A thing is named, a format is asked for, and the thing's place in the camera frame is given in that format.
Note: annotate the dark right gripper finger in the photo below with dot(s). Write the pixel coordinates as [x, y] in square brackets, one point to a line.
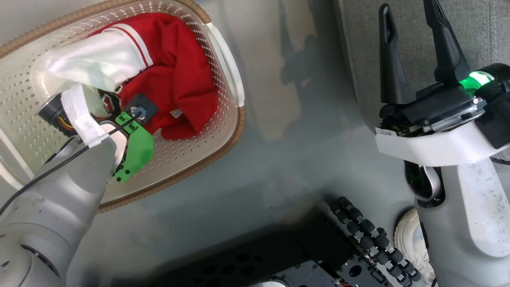
[448, 52]
[392, 71]

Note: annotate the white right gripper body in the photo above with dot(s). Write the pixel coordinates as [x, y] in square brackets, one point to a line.
[430, 147]

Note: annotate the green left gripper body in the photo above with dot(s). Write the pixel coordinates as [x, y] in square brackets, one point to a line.
[139, 147]

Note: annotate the red and white shirt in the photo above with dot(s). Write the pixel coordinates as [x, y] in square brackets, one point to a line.
[179, 79]

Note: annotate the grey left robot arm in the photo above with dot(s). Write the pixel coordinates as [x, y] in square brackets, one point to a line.
[51, 207]

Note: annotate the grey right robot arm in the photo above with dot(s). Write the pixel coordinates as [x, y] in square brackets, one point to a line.
[474, 223]

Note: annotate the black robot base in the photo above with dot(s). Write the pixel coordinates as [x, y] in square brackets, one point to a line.
[259, 255]

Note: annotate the grey fabric sofa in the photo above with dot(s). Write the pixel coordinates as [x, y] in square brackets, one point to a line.
[490, 32]

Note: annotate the white perforated laundry basket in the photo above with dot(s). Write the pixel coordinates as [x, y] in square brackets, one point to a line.
[199, 151]

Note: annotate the white round wheel cover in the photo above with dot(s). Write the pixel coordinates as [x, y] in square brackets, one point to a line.
[408, 239]

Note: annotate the black roller mecanum wheel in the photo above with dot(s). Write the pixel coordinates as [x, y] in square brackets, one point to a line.
[370, 239]

